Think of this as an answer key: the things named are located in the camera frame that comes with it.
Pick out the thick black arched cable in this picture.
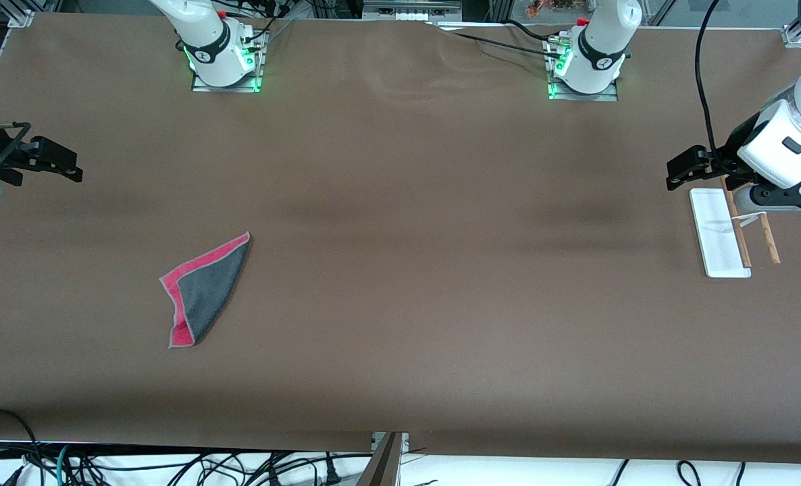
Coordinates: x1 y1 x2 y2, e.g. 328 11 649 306
0 408 43 486

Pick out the teal cable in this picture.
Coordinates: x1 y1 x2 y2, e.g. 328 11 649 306
53 443 72 486

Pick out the black looped adapter cable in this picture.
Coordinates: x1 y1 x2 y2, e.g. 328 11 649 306
676 460 747 486

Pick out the black cable with plug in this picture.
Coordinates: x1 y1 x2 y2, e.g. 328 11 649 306
265 454 342 486

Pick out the black floor cable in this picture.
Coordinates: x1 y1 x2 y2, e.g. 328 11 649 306
161 454 256 486

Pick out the black arm base cable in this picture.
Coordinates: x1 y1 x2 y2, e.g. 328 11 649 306
215 0 296 45

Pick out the short black base cable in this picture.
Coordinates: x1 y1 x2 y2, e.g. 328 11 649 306
505 18 563 43

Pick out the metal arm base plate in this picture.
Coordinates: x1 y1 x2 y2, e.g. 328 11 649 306
546 37 619 103
191 30 267 94

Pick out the long black table cable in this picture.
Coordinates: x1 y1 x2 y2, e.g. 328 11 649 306
433 24 567 60

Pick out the orange clutter item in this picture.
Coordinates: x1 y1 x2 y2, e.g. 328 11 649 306
526 0 580 19

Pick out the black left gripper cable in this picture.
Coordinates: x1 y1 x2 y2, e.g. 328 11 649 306
695 0 724 168

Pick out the grey and pink microfibre towel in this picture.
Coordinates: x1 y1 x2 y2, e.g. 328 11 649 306
159 232 251 350

